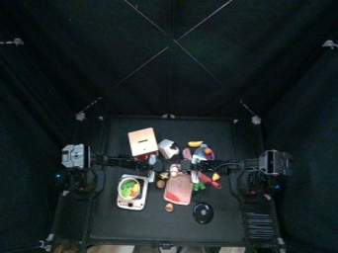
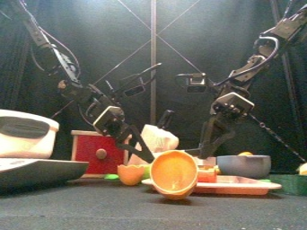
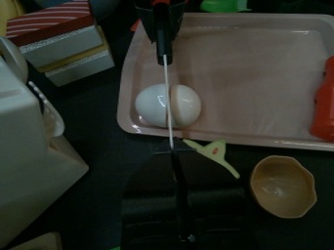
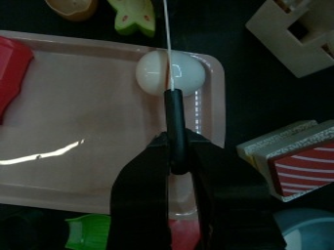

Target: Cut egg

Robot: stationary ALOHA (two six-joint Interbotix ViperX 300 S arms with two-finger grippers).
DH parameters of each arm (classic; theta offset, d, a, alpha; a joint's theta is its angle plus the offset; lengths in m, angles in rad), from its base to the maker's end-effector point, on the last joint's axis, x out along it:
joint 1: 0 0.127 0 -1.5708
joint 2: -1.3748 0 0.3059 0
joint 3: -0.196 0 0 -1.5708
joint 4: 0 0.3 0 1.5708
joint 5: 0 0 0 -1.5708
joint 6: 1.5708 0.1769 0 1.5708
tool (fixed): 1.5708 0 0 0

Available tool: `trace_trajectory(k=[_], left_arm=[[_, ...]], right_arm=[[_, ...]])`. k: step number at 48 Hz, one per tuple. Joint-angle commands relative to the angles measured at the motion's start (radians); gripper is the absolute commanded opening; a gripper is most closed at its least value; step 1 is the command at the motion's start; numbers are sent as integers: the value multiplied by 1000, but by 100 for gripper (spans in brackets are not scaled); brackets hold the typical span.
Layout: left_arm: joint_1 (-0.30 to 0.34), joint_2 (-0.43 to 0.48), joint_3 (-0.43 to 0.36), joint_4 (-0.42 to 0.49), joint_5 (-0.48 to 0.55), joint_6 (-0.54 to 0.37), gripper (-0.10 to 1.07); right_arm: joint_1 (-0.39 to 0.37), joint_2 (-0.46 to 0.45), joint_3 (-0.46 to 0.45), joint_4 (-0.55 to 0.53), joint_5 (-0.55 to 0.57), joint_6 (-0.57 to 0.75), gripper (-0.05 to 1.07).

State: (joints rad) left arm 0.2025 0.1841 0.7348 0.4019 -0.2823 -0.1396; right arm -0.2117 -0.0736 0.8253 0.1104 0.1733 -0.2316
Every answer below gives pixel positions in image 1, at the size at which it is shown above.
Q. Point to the white toy cooking pot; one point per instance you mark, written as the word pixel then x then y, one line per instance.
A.
pixel 120 189

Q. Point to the yellow toy fruit piece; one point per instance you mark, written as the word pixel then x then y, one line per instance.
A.
pixel 215 177

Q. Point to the black round plate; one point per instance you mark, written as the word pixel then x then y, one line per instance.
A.
pixel 201 213

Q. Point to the blue grey toy pot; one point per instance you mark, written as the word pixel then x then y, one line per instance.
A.
pixel 205 156

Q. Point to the orange toy vegetable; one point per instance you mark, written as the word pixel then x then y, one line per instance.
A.
pixel 135 188

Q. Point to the tan toy eggshell half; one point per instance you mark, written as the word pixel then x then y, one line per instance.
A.
pixel 160 184
pixel 168 207

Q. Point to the orange toy piece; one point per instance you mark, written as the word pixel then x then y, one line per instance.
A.
pixel 207 151

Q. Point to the red toy food piece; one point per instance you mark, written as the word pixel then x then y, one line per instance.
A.
pixel 172 197

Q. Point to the green toy vegetable piece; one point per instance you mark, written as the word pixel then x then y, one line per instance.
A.
pixel 199 186

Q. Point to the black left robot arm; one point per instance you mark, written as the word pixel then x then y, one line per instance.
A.
pixel 113 161

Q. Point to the red wooden drawer box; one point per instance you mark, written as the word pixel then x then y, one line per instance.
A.
pixel 141 141

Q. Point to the green toy starfruit slice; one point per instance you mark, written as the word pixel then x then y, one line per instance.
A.
pixel 163 175

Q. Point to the red toy utensil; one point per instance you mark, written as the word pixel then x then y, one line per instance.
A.
pixel 209 181

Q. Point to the white toy holder box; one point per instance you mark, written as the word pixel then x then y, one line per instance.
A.
pixel 165 149

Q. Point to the pink plastic tray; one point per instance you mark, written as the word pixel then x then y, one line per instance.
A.
pixel 180 189

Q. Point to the small white toy piece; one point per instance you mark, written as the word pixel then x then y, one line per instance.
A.
pixel 151 177
pixel 193 178

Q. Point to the black printed label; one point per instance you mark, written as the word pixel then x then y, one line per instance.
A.
pixel 259 225

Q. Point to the red white striped toy block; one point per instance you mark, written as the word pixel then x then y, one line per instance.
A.
pixel 187 153

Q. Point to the white toy egg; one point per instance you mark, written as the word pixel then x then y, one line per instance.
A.
pixel 173 170

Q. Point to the silver frame corner bracket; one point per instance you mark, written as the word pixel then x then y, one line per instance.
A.
pixel 16 41
pixel 167 116
pixel 80 116
pixel 328 43
pixel 255 119

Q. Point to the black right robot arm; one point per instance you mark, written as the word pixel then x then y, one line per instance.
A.
pixel 241 163

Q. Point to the yellow toy banana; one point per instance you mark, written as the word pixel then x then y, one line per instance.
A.
pixel 195 144

